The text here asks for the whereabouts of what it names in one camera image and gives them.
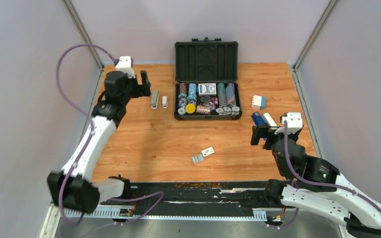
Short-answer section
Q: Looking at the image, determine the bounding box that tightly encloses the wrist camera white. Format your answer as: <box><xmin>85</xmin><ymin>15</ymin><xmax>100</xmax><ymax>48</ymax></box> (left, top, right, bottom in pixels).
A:
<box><xmin>115</xmin><ymin>56</ymin><xmax>136</xmax><ymax>78</ymax></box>
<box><xmin>274</xmin><ymin>112</ymin><xmax>304</xmax><ymax>134</ymax></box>

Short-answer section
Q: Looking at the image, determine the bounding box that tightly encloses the grey staple strip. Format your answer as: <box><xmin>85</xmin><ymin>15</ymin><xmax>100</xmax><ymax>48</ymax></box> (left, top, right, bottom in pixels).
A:
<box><xmin>191</xmin><ymin>154</ymin><xmax>205</xmax><ymax>164</ymax></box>

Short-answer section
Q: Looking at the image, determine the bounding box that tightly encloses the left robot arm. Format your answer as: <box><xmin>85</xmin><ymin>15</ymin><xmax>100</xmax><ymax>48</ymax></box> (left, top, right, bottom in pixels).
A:
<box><xmin>47</xmin><ymin>70</ymin><xmax>151</xmax><ymax>214</ymax></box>

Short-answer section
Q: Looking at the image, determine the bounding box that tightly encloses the black poker chip case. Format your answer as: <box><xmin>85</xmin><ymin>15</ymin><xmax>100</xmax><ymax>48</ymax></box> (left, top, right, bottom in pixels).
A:
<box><xmin>174</xmin><ymin>38</ymin><xmax>243</xmax><ymax>120</ymax></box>

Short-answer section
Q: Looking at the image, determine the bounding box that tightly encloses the blue playing card deck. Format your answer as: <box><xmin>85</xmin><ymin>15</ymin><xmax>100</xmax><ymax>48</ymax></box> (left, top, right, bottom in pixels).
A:
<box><xmin>198</xmin><ymin>83</ymin><xmax>217</xmax><ymax>96</ymax></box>

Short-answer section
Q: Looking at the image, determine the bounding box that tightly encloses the yellow dealer chip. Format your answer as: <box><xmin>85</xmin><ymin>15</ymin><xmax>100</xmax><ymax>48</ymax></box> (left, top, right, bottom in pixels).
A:
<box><xmin>186</xmin><ymin>103</ymin><xmax>196</xmax><ymax>114</ymax></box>

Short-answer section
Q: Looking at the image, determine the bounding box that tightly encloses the white blue toy block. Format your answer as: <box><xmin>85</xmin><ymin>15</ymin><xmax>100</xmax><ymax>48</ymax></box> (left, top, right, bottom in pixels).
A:
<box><xmin>251</xmin><ymin>95</ymin><xmax>266</xmax><ymax>110</ymax></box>

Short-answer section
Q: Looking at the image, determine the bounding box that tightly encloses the small white stapler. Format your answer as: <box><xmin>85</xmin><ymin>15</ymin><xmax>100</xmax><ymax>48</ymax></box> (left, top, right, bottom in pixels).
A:
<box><xmin>162</xmin><ymin>96</ymin><xmax>168</xmax><ymax>109</ymax></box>

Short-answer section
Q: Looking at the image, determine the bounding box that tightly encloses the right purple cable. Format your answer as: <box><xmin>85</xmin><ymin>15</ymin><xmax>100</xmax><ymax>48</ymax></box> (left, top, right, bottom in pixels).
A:
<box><xmin>266</xmin><ymin>120</ymin><xmax>381</xmax><ymax>237</ymax></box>

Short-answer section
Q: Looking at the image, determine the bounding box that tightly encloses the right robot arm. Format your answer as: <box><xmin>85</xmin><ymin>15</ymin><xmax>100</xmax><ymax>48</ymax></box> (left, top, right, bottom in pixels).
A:
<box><xmin>251</xmin><ymin>123</ymin><xmax>381</xmax><ymax>238</ymax></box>

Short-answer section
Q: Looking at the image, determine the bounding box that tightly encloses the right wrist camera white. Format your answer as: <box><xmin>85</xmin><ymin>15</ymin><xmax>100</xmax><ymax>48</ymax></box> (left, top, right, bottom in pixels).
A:
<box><xmin>274</xmin><ymin>112</ymin><xmax>304</xmax><ymax>134</ymax></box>

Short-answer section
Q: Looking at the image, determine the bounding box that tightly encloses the blue stapler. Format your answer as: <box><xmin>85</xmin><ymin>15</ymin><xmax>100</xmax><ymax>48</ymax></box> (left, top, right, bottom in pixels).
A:
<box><xmin>251</xmin><ymin>112</ymin><xmax>268</xmax><ymax>127</ymax></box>

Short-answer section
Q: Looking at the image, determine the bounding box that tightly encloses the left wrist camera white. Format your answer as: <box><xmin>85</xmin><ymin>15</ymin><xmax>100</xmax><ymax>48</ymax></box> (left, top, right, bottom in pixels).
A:
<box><xmin>115</xmin><ymin>56</ymin><xmax>136</xmax><ymax>78</ymax></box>

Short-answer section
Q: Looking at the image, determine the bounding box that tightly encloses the grey green white stapler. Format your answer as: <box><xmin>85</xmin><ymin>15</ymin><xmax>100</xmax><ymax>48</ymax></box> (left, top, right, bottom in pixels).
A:
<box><xmin>150</xmin><ymin>89</ymin><xmax>159</xmax><ymax>110</ymax></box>

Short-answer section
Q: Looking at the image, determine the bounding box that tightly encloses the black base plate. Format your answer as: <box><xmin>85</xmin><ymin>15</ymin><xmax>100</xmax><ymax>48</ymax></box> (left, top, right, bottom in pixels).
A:
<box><xmin>100</xmin><ymin>181</ymin><xmax>296</xmax><ymax>218</ymax></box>

